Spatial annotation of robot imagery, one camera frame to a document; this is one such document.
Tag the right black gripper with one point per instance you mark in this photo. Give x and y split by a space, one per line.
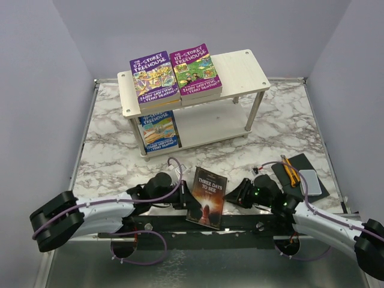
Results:
239 195

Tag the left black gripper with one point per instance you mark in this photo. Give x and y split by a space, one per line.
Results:
186 198

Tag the thin dark patterned book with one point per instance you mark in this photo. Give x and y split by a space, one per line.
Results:
209 189

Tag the blue 91-Storey Treehouse book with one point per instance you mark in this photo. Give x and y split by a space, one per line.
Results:
160 132

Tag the Little Women dark book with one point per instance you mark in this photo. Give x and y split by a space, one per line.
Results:
195 101

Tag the purple 117-Storey Treehouse book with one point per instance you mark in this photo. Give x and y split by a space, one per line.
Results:
196 74

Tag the orange 130-Storey Treehouse book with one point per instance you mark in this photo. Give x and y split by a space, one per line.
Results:
156 104

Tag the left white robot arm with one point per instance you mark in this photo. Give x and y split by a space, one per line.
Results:
67 216

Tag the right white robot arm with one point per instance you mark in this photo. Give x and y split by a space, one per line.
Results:
361 241

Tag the yellow utility knife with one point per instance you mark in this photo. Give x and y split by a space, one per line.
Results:
291 172

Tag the grey rectangular case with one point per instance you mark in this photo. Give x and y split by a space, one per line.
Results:
313 183

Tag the white two-tier wooden shelf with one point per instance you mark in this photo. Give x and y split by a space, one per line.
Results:
230 116

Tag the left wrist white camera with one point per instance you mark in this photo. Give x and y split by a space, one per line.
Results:
174 171

